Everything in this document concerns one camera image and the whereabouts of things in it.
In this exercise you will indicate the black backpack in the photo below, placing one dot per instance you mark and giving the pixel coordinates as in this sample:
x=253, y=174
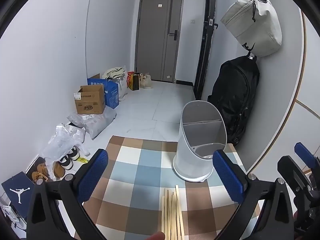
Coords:
x=232, y=92

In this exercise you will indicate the red bag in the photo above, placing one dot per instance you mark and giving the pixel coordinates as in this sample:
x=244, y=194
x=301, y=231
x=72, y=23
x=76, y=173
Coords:
x=130, y=78

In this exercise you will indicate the navy shoe box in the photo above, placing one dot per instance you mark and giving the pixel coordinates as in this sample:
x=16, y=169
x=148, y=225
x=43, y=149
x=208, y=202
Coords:
x=18, y=192

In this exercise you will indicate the brown cardboard box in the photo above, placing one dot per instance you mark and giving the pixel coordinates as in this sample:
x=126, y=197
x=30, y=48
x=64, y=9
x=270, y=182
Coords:
x=90, y=101

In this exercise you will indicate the grey sling bag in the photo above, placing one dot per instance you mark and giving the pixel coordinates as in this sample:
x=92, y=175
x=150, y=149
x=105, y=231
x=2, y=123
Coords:
x=252, y=22

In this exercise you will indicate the grey door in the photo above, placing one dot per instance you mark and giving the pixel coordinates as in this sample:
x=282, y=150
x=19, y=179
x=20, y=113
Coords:
x=152, y=42

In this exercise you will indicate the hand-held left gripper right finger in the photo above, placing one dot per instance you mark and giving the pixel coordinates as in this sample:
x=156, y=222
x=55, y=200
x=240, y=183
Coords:
x=227, y=177

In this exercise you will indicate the white utensil holder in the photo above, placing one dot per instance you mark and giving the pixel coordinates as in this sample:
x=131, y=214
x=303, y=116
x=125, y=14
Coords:
x=190, y=155

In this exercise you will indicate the yellow black paper bag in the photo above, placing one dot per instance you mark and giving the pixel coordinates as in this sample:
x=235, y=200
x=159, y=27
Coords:
x=135, y=82

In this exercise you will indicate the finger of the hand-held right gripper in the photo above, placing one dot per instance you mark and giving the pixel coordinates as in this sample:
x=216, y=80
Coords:
x=302, y=152
x=291, y=170

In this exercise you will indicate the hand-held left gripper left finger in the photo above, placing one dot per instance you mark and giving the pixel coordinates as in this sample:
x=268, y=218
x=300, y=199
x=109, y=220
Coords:
x=92, y=177

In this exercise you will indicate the tan boot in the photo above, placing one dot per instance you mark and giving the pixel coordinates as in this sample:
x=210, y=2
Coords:
x=58, y=170

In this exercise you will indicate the checkered tablecloth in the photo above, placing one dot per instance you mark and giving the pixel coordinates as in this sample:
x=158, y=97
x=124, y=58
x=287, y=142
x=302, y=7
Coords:
x=140, y=170

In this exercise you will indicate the person's left hand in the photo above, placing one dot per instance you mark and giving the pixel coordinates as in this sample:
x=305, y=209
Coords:
x=156, y=236

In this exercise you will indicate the white black sneaker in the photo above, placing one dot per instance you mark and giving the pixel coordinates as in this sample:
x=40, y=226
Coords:
x=74, y=153
x=66, y=162

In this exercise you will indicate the blue cardboard box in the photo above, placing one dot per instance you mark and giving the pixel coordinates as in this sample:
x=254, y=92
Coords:
x=111, y=96

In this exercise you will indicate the beige plastic bag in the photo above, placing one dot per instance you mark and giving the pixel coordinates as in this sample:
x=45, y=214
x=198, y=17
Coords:
x=145, y=81

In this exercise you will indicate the black door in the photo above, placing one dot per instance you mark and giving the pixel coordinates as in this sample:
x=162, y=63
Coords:
x=208, y=42

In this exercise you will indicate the yellow packet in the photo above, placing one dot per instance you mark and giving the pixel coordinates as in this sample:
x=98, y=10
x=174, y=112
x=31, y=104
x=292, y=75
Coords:
x=82, y=159

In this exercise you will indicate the beige cloth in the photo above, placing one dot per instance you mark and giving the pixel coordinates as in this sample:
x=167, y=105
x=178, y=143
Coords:
x=113, y=72

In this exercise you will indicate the clear plastic bag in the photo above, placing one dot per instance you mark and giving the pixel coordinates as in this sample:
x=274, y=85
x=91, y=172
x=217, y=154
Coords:
x=62, y=140

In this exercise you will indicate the curved wooden trim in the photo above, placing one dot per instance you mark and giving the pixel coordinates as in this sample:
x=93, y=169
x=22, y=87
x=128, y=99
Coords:
x=305, y=55

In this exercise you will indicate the bundle of wooden chopsticks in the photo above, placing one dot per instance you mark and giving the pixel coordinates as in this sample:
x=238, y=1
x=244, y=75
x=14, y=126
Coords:
x=172, y=215

